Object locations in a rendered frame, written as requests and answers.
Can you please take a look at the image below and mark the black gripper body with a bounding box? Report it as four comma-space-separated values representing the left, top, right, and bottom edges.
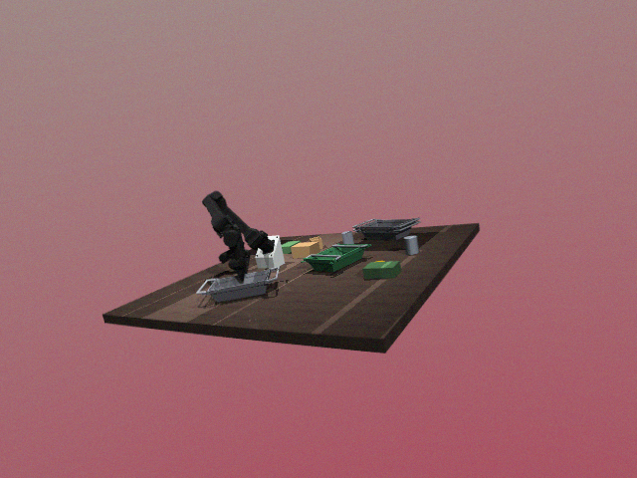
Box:
228, 240, 250, 268

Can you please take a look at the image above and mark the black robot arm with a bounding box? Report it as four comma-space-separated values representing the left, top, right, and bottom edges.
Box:
202, 190, 275, 264

